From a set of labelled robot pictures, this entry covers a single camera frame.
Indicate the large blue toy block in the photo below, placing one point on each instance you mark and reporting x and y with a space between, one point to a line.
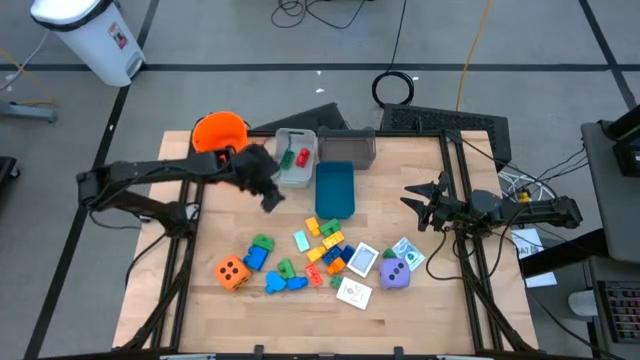
256 259

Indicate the backlit computer keyboard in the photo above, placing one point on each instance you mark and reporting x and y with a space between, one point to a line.
622 312

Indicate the black support beam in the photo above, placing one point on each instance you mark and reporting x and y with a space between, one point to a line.
565 252

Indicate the stubby green toy brick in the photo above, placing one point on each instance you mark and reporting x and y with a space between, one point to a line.
287 268

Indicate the orange toy brick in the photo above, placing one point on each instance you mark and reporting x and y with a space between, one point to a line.
336 266

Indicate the small dark green brick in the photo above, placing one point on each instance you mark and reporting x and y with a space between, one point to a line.
389 253

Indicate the black table clamp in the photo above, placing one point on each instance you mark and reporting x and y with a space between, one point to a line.
258 350
398 352

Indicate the orange pumpkin face bucket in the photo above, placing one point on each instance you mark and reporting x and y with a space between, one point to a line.
220 131

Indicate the light grey plastic bin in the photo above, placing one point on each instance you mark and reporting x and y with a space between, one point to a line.
300 177

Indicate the long green toy brick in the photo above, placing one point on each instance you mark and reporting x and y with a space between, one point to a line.
287 160

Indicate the orange foam die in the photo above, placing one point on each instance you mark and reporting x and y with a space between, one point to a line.
231 272

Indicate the small green toy brick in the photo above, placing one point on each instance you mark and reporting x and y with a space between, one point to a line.
336 282

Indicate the black aluminium table frame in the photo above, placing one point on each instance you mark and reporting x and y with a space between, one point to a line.
410 133

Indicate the yellow toy brick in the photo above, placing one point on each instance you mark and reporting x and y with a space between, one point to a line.
313 226
316 254
333 240

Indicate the smoky dark grey bin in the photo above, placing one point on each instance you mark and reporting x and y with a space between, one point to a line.
347 147

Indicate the white trash can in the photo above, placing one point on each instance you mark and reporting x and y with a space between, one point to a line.
90 45

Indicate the grey metal stand foot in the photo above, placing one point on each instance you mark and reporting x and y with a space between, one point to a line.
30 111

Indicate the grey side desk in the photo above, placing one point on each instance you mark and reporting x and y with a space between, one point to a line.
615 210

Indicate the white printed paper sheet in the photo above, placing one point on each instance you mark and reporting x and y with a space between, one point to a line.
525 237

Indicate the white round object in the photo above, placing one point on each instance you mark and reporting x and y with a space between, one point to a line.
582 303

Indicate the clear-lidded white card case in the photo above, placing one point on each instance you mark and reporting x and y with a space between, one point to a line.
362 260

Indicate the purple foam die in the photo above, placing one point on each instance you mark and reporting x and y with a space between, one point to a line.
395 274

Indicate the black triangular panel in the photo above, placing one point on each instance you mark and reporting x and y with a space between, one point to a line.
315 120

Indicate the red toy brick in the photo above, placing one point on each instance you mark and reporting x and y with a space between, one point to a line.
302 158

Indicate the blue white card pack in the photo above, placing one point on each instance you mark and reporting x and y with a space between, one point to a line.
410 254

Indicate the blue rounded toy block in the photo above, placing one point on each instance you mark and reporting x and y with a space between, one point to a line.
297 283

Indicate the black perforated metal case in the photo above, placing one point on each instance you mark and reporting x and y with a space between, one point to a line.
440 122

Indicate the black equipment edge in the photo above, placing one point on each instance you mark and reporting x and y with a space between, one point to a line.
7 172

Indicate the blue toy brick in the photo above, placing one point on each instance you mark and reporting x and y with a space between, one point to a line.
348 253
332 255

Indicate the white playing cards box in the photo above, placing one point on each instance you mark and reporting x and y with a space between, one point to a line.
354 293

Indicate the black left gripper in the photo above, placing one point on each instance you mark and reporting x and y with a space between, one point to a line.
255 170

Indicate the teal plastic bin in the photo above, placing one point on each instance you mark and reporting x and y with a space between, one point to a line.
334 192

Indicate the pale teal toy brick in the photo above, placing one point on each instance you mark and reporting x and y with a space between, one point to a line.
301 241

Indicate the red-orange toy brick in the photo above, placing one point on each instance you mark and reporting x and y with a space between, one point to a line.
313 275

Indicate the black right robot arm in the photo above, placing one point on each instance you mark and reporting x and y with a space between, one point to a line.
542 210

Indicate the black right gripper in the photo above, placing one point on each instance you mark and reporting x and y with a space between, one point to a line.
452 207

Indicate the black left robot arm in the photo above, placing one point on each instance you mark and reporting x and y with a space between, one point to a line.
160 170

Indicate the black desktop device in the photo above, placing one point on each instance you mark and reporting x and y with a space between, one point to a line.
627 150

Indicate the dark grey lower desk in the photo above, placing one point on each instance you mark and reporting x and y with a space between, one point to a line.
615 270

